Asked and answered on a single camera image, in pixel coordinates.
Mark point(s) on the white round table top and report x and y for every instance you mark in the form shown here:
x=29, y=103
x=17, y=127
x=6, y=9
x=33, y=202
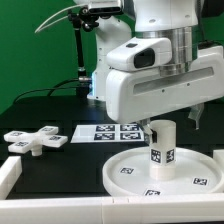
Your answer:
x=128, y=173

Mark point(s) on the white marker tag plate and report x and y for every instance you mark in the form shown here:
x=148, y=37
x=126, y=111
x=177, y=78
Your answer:
x=108, y=133

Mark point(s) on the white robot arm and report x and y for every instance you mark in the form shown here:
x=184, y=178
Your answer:
x=121, y=20

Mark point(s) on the white left fence block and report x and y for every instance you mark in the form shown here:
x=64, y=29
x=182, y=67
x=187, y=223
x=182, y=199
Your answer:
x=9, y=174

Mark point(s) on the white front fence bar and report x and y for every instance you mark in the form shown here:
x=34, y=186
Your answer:
x=114, y=210

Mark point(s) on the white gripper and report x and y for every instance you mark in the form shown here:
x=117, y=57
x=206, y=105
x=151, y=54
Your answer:
x=137, y=96

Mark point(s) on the white fence block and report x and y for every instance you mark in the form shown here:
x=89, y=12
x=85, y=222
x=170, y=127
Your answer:
x=218, y=156
x=9, y=174

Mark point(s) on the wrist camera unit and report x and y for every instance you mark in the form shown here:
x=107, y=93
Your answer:
x=138, y=54

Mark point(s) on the white cross-shaped table base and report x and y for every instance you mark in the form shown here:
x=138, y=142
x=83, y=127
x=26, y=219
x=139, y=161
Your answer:
x=22, y=142

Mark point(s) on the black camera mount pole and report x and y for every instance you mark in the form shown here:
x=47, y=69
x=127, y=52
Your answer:
x=82, y=20

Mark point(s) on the white right fence block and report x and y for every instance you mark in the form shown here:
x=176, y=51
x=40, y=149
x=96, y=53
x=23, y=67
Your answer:
x=218, y=156

